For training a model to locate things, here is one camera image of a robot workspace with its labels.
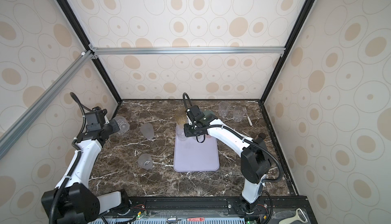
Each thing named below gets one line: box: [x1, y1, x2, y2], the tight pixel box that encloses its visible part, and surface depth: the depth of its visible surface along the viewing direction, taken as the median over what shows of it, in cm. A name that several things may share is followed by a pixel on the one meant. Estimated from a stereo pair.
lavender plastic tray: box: [173, 122, 220, 173], surface depth 92 cm
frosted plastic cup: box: [140, 122, 155, 140], surface depth 99 cm
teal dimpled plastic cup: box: [203, 109, 218, 121], surface depth 63 cm
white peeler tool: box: [278, 207, 309, 224], surface depth 71 cm
